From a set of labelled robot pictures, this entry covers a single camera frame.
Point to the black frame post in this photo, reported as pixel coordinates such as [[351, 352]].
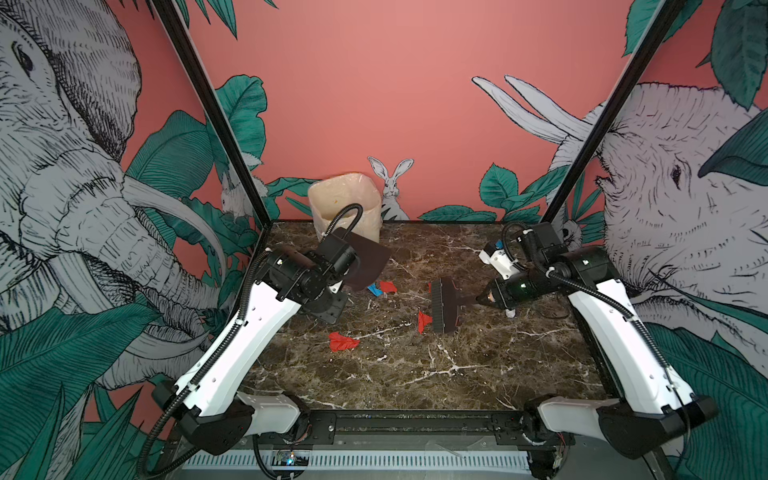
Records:
[[172, 21], [651, 39]]

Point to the blue paper scrap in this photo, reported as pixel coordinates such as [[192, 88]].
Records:
[[375, 290]]

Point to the cream bin with plastic liner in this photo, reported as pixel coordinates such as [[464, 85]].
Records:
[[328, 197]]

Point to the brown hand brush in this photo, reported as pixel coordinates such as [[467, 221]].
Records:
[[446, 304]]

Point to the left black frame post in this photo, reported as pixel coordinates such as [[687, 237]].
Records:
[[172, 21]]

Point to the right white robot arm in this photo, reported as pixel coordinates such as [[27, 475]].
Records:
[[654, 405]]

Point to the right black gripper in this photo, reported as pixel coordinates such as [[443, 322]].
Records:
[[501, 298]]

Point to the right black frame post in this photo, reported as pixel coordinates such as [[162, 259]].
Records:
[[651, 39]]

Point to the dark brown dustpan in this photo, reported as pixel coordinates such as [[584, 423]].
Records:
[[371, 259]]

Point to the red paper scrap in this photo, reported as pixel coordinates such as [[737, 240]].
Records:
[[340, 342], [387, 287], [423, 321]]

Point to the black front mounting rail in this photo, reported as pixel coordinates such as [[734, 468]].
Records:
[[420, 423]]

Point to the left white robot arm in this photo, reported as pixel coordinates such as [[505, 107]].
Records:
[[205, 402]]

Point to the white slotted cable duct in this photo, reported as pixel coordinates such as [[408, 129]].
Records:
[[513, 462]]

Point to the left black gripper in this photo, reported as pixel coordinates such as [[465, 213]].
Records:
[[339, 312]]

